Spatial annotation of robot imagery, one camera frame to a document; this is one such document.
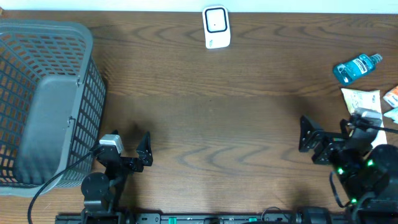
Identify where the yellow snack bag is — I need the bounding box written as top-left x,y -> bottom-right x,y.
340,88 -> 388,149

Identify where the teal wet wipes pack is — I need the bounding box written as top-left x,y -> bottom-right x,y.
384,108 -> 398,124

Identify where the blue Listerine mouthwash bottle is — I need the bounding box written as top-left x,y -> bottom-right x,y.
333,54 -> 383,86

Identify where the orange tissue pack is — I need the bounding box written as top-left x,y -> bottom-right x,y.
382,86 -> 398,108

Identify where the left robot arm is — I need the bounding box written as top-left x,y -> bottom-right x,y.
81,130 -> 153,224

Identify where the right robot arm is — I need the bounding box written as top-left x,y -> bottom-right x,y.
298,114 -> 397,223

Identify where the white barcode scanner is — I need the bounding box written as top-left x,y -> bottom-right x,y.
202,5 -> 231,49

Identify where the grey plastic shopping basket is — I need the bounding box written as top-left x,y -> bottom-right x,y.
1,19 -> 106,197

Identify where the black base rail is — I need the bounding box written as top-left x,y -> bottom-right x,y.
54,209 -> 352,224

